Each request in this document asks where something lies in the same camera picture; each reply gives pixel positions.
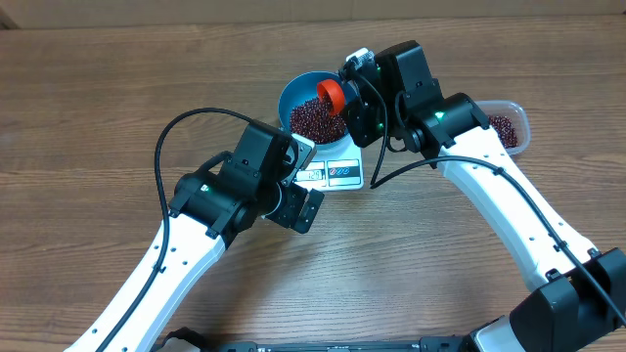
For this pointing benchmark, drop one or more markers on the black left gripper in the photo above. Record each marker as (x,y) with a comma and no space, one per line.
(288,215)

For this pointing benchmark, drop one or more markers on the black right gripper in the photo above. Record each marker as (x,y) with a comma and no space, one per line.
(363,120)

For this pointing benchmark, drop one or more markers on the red measuring scoop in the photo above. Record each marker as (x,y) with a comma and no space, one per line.
(329,91)

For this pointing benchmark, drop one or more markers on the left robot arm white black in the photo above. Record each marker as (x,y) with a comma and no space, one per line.
(210,207)

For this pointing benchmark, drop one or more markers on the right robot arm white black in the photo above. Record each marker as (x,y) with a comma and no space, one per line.
(576,293)

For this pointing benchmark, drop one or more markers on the white kitchen scale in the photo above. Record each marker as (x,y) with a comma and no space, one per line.
(336,166)

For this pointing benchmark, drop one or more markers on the red beans in bowl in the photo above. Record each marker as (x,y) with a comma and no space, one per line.
(314,120)

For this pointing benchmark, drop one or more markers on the clear plastic container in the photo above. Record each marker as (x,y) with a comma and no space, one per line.
(516,114)

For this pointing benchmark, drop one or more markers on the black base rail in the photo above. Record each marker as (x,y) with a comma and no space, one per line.
(424,344)

